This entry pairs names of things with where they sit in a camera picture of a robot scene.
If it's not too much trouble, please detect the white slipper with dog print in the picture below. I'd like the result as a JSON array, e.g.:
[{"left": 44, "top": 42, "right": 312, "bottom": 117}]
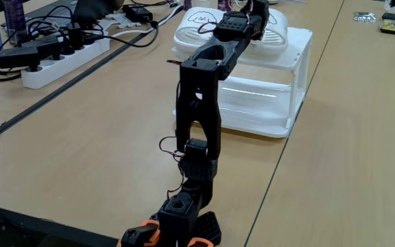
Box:
[
  {"left": 233, "top": 7, "right": 289, "bottom": 58},
  {"left": 172, "top": 6, "right": 235, "bottom": 58}
]

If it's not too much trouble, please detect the white shoe rack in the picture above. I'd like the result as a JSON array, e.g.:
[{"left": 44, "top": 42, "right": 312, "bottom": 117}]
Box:
[{"left": 171, "top": 26, "right": 313, "bottom": 139}]

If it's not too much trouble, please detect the black power plug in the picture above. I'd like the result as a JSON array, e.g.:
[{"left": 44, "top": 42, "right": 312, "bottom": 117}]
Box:
[
  {"left": 66, "top": 22, "right": 84, "bottom": 51},
  {"left": 82, "top": 31, "right": 97, "bottom": 46}
]

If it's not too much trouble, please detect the white power strip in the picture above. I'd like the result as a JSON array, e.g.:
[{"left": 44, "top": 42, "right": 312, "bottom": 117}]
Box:
[{"left": 21, "top": 36, "right": 111, "bottom": 90}]

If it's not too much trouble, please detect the black power brick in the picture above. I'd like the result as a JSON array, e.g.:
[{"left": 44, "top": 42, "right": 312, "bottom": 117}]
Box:
[{"left": 21, "top": 34, "right": 64, "bottom": 62}]

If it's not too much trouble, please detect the black plug-in power adapter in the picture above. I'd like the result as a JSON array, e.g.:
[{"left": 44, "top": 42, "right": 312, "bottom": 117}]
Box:
[{"left": 0, "top": 46, "right": 43, "bottom": 73}]

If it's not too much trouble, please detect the tall purple drink can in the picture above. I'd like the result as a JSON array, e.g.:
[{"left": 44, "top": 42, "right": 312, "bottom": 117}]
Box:
[{"left": 2, "top": 0, "right": 27, "bottom": 45}]

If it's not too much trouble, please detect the white power cord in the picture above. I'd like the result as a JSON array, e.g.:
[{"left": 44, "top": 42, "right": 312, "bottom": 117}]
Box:
[{"left": 110, "top": 3, "right": 184, "bottom": 38}]

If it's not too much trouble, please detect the black cable with connector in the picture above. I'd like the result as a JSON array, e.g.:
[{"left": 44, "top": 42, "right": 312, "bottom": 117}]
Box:
[{"left": 94, "top": 19, "right": 160, "bottom": 48}]

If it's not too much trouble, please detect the white printed bracket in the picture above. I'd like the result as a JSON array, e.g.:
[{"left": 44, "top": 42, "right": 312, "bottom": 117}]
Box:
[
  {"left": 96, "top": 19, "right": 117, "bottom": 35},
  {"left": 108, "top": 13, "right": 143, "bottom": 30}
]

